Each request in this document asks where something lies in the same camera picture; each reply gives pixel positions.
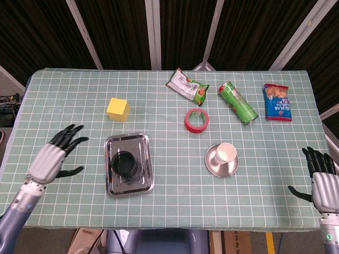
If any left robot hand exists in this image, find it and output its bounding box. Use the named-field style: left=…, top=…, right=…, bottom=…
left=28, top=124, right=90, bottom=185

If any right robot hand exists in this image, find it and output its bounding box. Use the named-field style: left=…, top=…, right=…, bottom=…
left=288, top=147, right=339, bottom=214

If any black cup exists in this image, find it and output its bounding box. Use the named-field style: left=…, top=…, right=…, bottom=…
left=111, top=150, right=139, bottom=179

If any rectangular steel tray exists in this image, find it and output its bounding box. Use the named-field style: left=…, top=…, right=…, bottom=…
left=104, top=132, right=155, bottom=197

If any cardboard box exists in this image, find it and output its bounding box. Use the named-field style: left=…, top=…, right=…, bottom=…
left=209, top=230, right=252, bottom=254
left=67, top=228, right=106, bottom=254

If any yellow cube block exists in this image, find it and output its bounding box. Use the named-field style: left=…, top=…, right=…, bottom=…
left=106, top=97, right=130, bottom=122

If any blue snack bag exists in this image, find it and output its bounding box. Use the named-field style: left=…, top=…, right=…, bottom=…
left=262, top=84, right=293, bottom=122

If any round steel plate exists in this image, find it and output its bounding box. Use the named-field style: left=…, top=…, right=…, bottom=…
left=204, top=144, right=239, bottom=178

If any green chips can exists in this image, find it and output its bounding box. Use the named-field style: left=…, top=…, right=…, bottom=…
left=218, top=81, right=259, bottom=126

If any green checkered tablecloth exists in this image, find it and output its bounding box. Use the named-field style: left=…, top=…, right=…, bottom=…
left=0, top=68, right=331, bottom=230

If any red tape roll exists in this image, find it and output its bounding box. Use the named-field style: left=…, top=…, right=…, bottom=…
left=184, top=108, right=210, bottom=134

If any blue-grey robot torso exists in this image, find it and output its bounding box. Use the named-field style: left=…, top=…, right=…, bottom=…
left=105, top=229, right=210, bottom=254

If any black curtain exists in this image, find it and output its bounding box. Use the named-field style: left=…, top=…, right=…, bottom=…
left=0, top=0, right=339, bottom=122

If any green snack bag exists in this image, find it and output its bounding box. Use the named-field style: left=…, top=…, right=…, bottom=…
left=165, top=68, right=210, bottom=107

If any black device with cables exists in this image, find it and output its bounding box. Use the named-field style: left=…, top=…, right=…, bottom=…
left=0, top=92, right=22, bottom=128

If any white frame rail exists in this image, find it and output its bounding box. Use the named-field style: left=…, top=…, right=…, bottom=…
left=0, top=65, right=27, bottom=89
left=319, top=103, right=339, bottom=122

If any white frame post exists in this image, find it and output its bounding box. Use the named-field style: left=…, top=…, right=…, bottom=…
left=269, top=0, right=339, bottom=71
left=65, top=0, right=103, bottom=70
left=144, top=0, right=162, bottom=70
left=193, top=0, right=226, bottom=71

